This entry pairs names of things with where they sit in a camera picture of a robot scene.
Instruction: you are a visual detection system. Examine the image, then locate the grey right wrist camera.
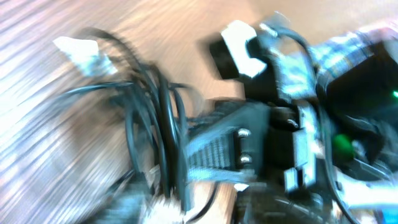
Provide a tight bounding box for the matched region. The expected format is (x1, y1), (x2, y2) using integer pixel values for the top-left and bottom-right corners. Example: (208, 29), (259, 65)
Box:
(207, 20), (317, 103)

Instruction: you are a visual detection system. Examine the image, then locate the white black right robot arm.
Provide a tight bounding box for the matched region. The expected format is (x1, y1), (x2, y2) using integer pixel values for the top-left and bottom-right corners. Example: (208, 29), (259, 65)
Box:
(176, 27), (397, 223)

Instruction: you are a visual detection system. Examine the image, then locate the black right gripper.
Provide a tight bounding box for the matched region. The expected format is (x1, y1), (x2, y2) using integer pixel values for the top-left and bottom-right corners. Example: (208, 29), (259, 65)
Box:
(186, 101), (325, 193)

